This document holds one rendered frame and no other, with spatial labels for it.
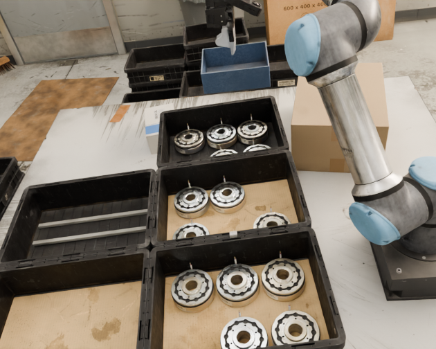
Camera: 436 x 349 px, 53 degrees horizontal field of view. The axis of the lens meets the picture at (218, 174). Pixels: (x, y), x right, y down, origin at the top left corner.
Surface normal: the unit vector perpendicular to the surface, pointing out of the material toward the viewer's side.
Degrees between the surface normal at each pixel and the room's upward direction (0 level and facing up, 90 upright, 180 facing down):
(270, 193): 0
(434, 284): 90
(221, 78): 92
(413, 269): 2
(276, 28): 73
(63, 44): 90
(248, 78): 92
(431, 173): 5
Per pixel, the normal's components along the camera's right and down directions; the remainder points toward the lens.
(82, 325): -0.13, -0.74
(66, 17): -0.04, 0.67
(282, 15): -0.04, 0.46
